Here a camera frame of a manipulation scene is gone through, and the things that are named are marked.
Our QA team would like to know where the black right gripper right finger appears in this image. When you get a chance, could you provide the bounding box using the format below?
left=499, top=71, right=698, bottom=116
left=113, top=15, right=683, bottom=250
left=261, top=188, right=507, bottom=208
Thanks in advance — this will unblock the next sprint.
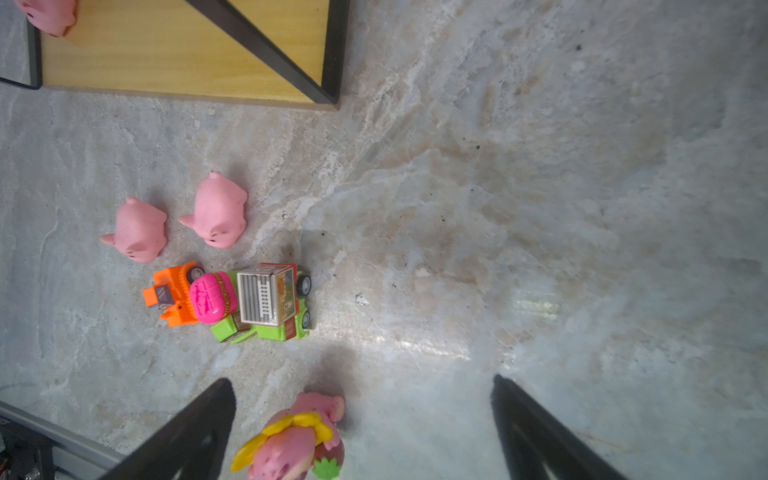
left=491, top=375, right=624, bottom=479

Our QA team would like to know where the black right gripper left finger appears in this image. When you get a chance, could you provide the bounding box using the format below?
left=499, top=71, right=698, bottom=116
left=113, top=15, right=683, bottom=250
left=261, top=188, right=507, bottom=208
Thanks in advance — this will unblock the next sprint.
left=102, top=378, right=236, bottom=480

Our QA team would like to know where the pink pig toy on shelf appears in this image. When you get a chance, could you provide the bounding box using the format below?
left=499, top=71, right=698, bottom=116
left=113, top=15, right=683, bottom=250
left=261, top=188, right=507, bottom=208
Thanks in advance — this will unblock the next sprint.
left=14, top=0, right=77, bottom=37

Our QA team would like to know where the pink yellow doll toy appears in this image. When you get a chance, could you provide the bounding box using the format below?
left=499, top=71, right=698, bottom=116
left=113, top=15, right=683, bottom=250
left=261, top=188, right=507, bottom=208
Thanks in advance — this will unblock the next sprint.
left=230, top=392, right=346, bottom=480

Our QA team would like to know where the green pink toy truck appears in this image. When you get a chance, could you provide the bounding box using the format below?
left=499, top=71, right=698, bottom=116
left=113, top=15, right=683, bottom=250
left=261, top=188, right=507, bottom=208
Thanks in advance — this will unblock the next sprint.
left=190, top=271, right=312, bottom=344

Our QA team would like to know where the orange toy car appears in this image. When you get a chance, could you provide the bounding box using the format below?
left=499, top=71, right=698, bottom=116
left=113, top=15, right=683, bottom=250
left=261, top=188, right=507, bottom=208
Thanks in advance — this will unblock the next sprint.
left=142, top=262, right=205, bottom=328

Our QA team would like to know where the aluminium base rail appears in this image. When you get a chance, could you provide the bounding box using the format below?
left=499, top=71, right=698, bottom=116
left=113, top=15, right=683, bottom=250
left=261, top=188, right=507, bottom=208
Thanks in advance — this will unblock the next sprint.
left=1, top=402, right=125, bottom=479

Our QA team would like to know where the wooden shelf with black frame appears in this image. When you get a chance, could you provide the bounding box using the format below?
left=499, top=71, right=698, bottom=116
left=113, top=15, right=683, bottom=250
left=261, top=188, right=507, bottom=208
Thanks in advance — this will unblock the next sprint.
left=1, top=1, right=350, bottom=110

